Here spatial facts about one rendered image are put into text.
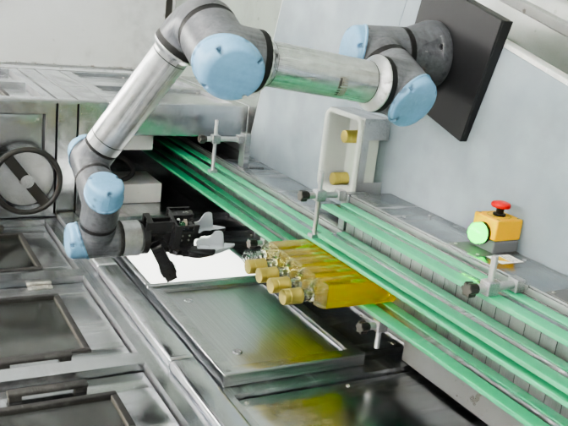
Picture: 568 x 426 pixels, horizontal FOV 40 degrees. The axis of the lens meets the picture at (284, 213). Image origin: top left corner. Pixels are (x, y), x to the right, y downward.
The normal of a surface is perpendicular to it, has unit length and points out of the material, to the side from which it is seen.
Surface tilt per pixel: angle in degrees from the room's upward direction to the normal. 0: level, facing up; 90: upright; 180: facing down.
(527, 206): 0
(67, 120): 90
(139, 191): 90
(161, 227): 90
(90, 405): 90
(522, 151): 0
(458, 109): 3
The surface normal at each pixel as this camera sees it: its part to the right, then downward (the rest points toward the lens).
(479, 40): -0.89, 0.07
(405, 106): 0.47, 0.68
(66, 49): 0.47, 0.29
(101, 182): 0.30, -0.74
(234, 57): 0.23, 0.70
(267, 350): 0.11, -0.96
